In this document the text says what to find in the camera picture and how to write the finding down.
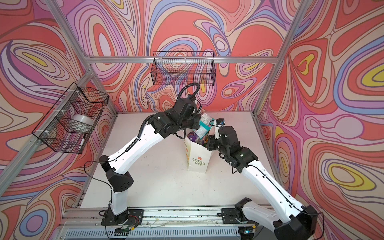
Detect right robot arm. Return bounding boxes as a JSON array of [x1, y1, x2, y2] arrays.
[[207, 126, 319, 240]]

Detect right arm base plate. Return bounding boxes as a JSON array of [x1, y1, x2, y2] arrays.
[[217, 208, 259, 226]]

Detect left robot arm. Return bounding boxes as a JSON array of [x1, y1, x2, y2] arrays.
[[99, 83, 202, 226]]

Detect black wire basket back wall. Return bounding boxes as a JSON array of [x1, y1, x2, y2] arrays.
[[151, 51, 217, 86]]

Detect black wire basket left wall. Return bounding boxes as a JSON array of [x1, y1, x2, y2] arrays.
[[32, 83, 109, 154]]

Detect purple snack bag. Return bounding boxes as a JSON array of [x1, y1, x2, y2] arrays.
[[187, 132, 202, 145]]

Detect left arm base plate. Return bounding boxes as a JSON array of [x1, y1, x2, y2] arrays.
[[101, 209, 144, 227]]

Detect black wire basket wall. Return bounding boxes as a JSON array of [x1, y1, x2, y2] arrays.
[[32, 83, 109, 154], [151, 51, 217, 86]]

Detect teal snack bag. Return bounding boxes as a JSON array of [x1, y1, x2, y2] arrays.
[[194, 113, 213, 139]]

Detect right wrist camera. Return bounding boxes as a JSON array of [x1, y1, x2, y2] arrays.
[[210, 118, 225, 140]]

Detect silver tape roll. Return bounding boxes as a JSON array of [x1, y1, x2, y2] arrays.
[[71, 114, 94, 126]]

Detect white paper bag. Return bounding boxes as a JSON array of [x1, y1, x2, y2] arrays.
[[184, 128, 212, 174]]

